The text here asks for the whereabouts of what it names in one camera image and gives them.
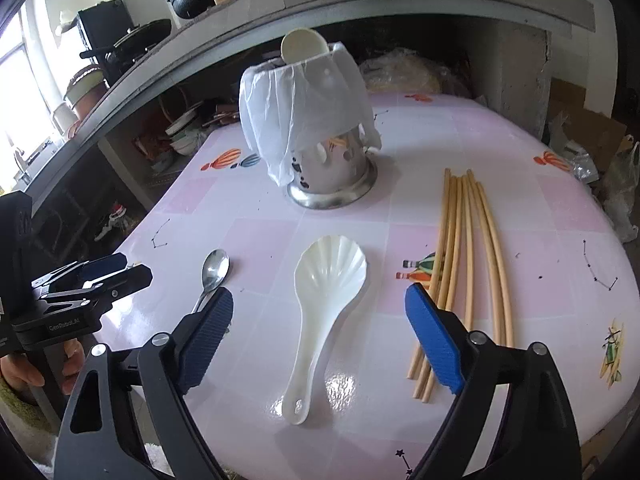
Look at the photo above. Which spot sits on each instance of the left forearm fleece sleeve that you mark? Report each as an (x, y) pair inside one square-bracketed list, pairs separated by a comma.
[(28, 413)]

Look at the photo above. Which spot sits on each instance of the stack of bowls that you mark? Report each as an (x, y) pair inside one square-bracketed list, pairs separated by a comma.
[(186, 135)]

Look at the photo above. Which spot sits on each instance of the white plastic bag liner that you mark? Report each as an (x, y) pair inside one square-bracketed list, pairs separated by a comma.
[(285, 108)]

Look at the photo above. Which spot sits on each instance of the cardboard box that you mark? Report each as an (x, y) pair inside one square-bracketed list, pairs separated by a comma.
[(598, 134)]

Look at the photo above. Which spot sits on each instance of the black frying pan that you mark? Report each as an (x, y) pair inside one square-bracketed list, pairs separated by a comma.
[(146, 35)]

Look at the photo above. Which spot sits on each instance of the gas stove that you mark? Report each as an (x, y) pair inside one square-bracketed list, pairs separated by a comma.
[(121, 60)]

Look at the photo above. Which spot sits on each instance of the small steel spoon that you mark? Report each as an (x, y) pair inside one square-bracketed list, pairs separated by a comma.
[(214, 271)]

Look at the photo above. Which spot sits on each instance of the left hand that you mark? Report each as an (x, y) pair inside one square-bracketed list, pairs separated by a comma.
[(20, 374)]

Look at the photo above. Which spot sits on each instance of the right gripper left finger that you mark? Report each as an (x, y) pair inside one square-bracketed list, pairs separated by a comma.
[(100, 438)]

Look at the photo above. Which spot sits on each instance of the yellow food bag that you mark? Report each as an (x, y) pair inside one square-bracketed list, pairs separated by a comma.
[(400, 70)]

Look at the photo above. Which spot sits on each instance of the pink tablecloth table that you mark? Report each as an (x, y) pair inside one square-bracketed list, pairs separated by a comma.
[(571, 286)]

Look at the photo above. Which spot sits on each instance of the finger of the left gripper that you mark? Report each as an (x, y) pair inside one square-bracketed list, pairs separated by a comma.
[(91, 270), (120, 282)]

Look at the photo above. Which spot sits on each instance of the floor plastic bags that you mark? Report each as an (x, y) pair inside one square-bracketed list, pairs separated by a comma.
[(615, 190)]

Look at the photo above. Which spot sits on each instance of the cooking oil bottle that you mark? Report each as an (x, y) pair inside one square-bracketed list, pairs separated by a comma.
[(117, 219)]

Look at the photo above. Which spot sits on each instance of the enamel basin stack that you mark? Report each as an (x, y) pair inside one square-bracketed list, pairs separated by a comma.
[(85, 89)]

